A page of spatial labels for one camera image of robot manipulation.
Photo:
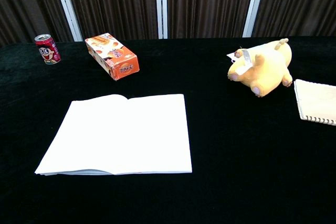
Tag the cream spiral-bound notebook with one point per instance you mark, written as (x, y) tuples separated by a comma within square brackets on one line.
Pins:
[(316, 102)]

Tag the black velvet tablecloth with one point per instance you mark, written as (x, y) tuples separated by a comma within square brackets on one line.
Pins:
[(236, 155)]

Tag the white book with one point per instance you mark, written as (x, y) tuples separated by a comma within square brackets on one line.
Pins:
[(118, 134)]

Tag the white screen frame post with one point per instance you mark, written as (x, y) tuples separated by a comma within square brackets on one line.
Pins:
[(161, 5), (67, 3), (254, 3)]

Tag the orange snack box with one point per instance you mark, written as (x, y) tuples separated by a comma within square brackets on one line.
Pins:
[(115, 56)]

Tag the yellow plush toy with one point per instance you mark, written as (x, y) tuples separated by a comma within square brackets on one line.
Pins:
[(265, 72)]

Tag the red cartoon drink can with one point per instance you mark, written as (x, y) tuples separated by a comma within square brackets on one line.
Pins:
[(48, 51)]

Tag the brown pleated curtain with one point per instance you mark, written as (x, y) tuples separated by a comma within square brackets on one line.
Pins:
[(115, 3)]

